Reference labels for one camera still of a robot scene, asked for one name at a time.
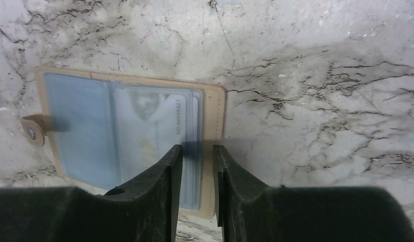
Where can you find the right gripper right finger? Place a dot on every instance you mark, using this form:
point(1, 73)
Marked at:
point(249, 210)

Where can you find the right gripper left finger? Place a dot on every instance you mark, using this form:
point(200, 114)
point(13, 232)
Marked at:
point(145, 208)

